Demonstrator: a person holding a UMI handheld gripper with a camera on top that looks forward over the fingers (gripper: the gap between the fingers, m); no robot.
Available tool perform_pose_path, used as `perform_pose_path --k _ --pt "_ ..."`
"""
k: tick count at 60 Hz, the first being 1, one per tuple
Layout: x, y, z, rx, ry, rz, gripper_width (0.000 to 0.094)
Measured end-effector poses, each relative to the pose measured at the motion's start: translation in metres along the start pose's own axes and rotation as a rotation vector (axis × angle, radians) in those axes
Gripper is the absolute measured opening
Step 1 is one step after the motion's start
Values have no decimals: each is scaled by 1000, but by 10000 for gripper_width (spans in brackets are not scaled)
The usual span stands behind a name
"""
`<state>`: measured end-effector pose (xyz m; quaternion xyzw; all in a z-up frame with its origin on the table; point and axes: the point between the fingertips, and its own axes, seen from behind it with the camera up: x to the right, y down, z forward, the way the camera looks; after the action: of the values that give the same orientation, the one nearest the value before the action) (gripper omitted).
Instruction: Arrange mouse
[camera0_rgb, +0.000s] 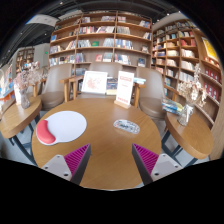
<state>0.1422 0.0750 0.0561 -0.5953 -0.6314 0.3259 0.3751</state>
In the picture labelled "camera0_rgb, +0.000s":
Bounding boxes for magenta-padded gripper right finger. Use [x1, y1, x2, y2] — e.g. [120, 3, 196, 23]
[131, 143, 184, 186]

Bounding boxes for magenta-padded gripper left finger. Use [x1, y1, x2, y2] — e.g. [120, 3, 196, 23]
[41, 143, 92, 186]

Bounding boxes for transparent computer mouse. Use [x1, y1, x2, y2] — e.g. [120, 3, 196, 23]
[113, 118, 141, 135]

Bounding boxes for white mouse pad, red rest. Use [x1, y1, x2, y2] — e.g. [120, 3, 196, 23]
[35, 110, 88, 146]

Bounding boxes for round wooden side table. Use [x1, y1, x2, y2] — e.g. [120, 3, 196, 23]
[161, 111, 214, 168]
[0, 94, 43, 166]

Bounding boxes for stack of colourful books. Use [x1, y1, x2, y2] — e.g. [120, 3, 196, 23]
[161, 98, 184, 116]

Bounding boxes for glass vase, pale dried flowers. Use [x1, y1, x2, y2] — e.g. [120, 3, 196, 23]
[176, 64, 208, 127]

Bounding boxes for brown padded armchair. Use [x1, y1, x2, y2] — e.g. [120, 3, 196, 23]
[134, 66, 179, 121]
[38, 63, 74, 111]
[68, 61, 141, 101]

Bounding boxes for white red sign, wooden base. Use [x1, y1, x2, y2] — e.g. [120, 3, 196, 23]
[113, 70, 135, 110]

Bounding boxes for white framed picture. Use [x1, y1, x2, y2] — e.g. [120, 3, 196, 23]
[80, 70, 109, 95]

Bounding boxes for glass vase, pink dried flowers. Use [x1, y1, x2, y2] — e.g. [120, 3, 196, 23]
[13, 61, 43, 110]

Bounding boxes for dark cover book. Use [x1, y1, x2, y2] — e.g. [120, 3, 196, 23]
[105, 77, 119, 96]

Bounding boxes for small white table sign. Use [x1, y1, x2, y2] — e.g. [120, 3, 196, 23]
[13, 83, 23, 106]

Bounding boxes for curved wooden bookshelf unit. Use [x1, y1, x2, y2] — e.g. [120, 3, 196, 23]
[151, 19, 223, 128]

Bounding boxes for small distant wooden bookshelf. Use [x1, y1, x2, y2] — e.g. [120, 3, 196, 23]
[14, 46, 36, 74]

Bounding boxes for wide wooden bookshelf unit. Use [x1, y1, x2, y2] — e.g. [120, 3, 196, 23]
[48, 9, 154, 76]

